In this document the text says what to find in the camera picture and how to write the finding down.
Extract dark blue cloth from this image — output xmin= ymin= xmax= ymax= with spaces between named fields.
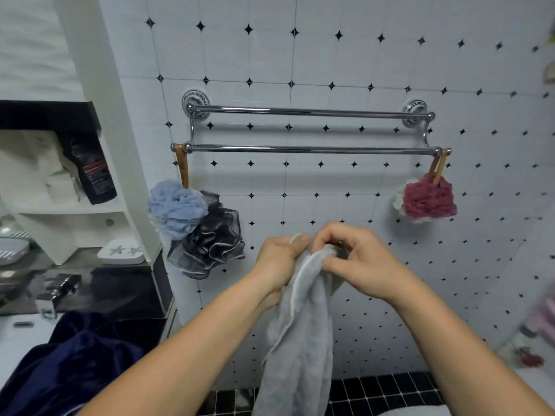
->
xmin=0 ymin=311 xmax=145 ymax=416

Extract black pouch packet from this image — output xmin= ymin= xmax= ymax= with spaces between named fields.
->
xmin=61 ymin=133 xmax=118 ymax=206

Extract white shelf unit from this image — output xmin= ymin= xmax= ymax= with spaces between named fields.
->
xmin=0 ymin=0 xmax=163 ymax=267

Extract grey towel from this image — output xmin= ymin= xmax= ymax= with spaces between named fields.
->
xmin=253 ymin=232 xmax=350 ymax=416

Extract blue bath sponge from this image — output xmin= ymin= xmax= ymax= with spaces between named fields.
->
xmin=149 ymin=179 xmax=209 ymax=240

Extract dark grey bath sponge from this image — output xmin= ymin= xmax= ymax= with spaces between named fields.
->
xmin=167 ymin=190 xmax=246 ymax=280

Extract person's right forearm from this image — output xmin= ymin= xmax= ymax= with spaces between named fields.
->
xmin=392 ymin=279 xmax=555 ymax=416

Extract pink bottles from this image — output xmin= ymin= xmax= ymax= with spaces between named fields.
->
xmin=499 ymin=296 xmax=555 ymax=369

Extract chrome faucet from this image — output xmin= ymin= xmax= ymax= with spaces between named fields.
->
xmin=36 ymin=274 xmax=83 ymax=320

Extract white striped soap dish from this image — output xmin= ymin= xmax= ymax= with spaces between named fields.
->
xmin=0 ymin=226 xmax=31 ymax=267

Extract maroon and white bath sponge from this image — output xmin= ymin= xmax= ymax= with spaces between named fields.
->
xmin=393 ymin=172 xmax=458 ymax=224

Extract person's right hand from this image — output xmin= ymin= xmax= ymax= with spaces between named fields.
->
xmin=311 ymin=222 xmax=420 ymax=304

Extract person's left hand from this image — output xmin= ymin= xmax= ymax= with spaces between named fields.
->
xmin=251 ymin=233 xmax=311 ymax=313

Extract chrome double towel rail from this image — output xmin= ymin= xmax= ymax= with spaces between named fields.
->
xmin=170 ymin=89 xmax=452 ymax=157

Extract white soap dish with starfish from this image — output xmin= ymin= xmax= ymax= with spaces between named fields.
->
xmin=96 ymin=238 xmax=146 ymax=265

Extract person's left forearm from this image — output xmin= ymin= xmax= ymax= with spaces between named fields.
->
xmin=78 ymin=273 xmax=282 ymax=416

